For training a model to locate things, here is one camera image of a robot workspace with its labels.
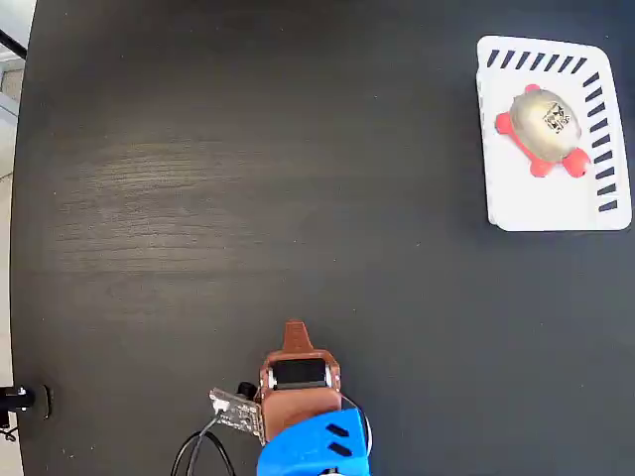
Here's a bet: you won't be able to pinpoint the white slotted plastic tray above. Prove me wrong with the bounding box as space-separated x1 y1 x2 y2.
475 34 634 233

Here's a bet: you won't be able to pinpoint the black table clamp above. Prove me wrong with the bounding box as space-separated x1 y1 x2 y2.
0 383 54 443

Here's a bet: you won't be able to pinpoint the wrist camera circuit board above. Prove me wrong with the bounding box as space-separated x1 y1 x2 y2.
208 380 263 438

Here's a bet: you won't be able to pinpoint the black camera cable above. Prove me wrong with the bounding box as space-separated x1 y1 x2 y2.
170 415 237 476

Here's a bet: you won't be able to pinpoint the red turtle toy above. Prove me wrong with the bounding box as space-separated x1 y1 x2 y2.
493 83 592 179

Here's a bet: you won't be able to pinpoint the black metal bar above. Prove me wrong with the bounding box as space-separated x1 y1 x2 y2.
0 28 29 60

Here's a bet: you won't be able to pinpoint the white red servo wires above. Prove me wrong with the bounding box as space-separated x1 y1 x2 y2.
340 393 374 456

